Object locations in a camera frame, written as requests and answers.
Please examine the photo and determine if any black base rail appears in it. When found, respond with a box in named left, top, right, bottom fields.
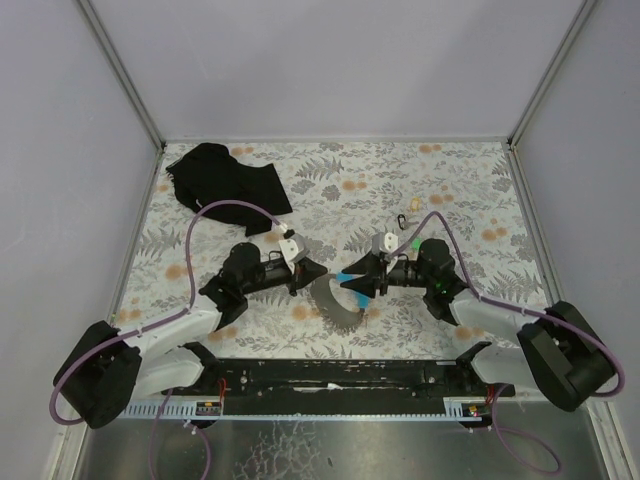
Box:
left=173, top=359, right=496, bottom=417

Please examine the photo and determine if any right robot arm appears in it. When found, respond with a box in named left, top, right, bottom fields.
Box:
left=341, top=239, right=616, bottom=412

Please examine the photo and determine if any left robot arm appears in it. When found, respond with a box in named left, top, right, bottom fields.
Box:
left=49, top=239, right=328, bottom=429

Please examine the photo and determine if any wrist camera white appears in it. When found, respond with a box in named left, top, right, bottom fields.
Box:
left=371, top=232, right=398, bottom=255
left=279, top=233, right=308, bottom=264

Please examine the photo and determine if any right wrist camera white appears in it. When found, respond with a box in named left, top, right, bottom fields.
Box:
left=371, top=232, right=398, bottom=255

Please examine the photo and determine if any black cloth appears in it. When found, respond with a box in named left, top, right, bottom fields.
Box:
left=166, top=143, right=293, bottom=216

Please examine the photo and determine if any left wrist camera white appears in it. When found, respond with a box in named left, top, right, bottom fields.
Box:
left=279, top=233, right=308, bottom=264

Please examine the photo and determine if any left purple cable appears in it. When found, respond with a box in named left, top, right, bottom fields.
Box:
left=49, top=199, right=291, bottom=480

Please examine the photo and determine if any floral table mat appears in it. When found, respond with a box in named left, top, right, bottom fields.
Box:
left=112, top=141, right=549, bottom=359

